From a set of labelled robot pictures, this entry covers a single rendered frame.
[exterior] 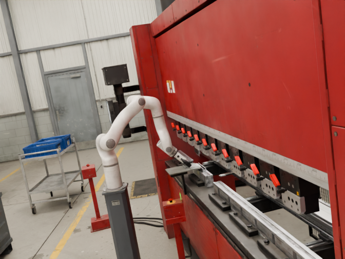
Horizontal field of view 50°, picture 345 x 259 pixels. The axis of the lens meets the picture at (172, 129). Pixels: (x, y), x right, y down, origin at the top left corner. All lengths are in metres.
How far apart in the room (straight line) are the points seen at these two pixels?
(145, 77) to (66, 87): 6.57
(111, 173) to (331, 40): 2.19
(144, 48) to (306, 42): 2.65
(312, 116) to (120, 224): 1.93
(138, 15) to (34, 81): 3.27
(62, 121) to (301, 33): 9.35
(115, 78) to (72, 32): 6.39
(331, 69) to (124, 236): 2.34
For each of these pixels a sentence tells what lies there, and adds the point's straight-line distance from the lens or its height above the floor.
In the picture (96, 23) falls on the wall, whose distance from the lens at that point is 10.12.
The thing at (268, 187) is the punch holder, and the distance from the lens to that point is 1.81.
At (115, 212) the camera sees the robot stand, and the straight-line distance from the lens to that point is 2.89.
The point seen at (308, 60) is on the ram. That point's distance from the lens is 1.33.
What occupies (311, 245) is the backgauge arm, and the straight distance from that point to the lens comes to 2.04.
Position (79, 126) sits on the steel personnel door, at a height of 0.67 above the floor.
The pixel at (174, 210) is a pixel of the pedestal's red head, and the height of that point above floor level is 0.77.
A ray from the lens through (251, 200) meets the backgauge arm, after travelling 2.66.
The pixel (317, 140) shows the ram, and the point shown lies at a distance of 1.37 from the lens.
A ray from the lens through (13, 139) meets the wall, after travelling 10.97.
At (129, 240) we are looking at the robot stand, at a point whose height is 0.59.
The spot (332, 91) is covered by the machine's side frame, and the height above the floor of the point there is 1.73.
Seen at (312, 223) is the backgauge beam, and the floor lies 0.91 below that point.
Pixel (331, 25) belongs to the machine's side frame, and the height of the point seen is 1.87.
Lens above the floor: 1.84
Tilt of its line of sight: 10 degrees down
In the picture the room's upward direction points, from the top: 9 degrees counter-clockwise
